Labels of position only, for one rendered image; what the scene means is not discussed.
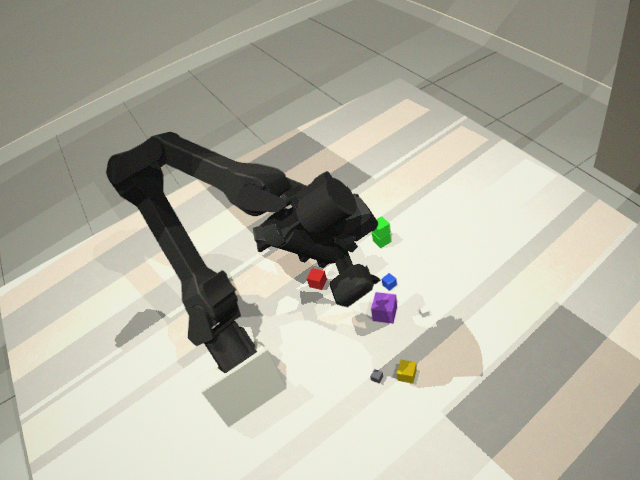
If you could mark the small blue block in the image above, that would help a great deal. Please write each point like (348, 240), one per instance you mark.
(389, 282)

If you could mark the red block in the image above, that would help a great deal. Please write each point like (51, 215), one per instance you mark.
(316, 279)

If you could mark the yellow block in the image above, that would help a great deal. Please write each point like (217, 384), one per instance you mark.
(407, 371)

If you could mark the green block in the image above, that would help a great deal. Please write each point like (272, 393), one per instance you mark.
(383, 241)
(383, 228)

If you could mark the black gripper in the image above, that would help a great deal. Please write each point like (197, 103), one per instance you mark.
(353, 281)

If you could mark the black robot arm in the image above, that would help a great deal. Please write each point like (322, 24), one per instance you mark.
(209, 298)

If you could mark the purple block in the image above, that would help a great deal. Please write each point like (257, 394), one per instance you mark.
(384, 307)

